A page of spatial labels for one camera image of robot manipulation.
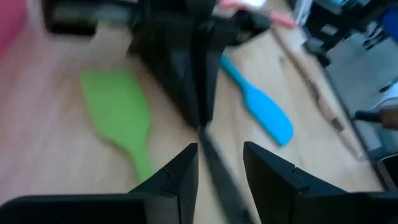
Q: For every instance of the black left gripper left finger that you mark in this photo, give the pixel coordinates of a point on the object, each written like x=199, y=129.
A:
x=182, y=174

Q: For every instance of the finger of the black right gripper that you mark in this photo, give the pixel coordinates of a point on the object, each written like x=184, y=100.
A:
x=211, y=68
x=174, y=62

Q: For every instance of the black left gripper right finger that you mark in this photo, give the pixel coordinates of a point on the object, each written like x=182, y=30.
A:
x=273, y=186

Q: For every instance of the black table knife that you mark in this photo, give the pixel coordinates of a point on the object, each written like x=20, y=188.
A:
x=220, y=174

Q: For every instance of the blue silicone spatula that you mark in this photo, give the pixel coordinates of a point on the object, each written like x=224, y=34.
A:
x=264, y=112

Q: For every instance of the green silicone spatula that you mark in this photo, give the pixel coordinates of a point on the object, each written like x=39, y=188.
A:
x=118, y=109

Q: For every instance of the pink plastic bin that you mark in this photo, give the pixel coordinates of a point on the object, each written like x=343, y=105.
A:
x=11, y=18

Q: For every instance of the pink silicone spatula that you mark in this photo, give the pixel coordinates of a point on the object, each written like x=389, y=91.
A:
x=280, y=18

